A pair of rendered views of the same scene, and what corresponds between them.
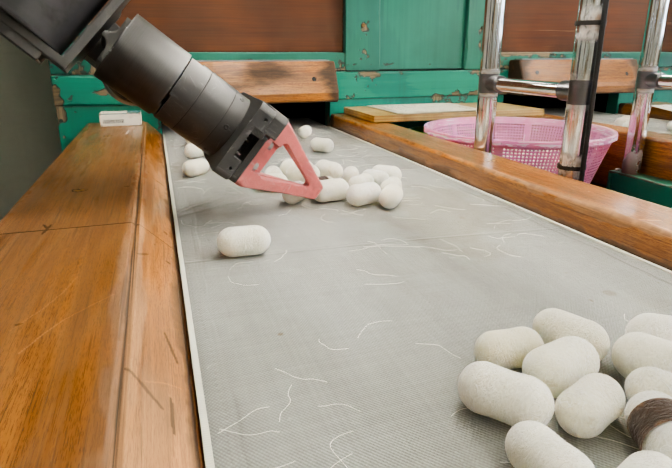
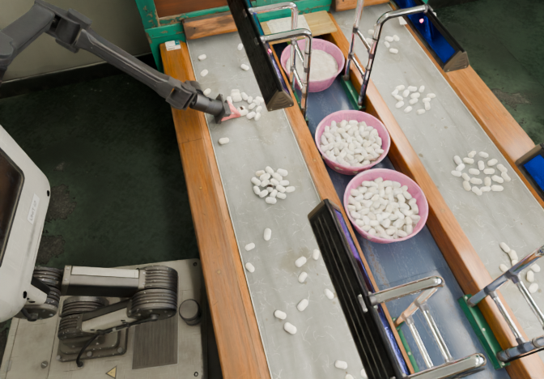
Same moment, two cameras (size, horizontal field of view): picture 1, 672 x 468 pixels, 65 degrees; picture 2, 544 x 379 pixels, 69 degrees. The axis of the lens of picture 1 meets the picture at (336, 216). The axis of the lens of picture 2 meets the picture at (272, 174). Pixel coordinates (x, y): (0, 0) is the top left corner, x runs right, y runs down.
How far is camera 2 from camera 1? 1.17 m
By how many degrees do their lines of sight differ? 39
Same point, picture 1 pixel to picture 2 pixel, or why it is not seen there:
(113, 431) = (214, 187)
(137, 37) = (198, 103)
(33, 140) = not seen: outside the picture
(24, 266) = (191, 155)
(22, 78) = not seen: outside the picture
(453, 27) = not seen: outside the picture
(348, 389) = (239, 178)
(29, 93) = not seen: outside the picture
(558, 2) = not seen: outside the picture
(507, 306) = (266, 160)
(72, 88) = (152, 32)
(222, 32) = (205, 2)
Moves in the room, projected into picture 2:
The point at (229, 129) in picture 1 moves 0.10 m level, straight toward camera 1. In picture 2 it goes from (218, 113) to (220, 134)
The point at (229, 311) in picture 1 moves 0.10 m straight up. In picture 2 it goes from (223, 161) to (219, 143)
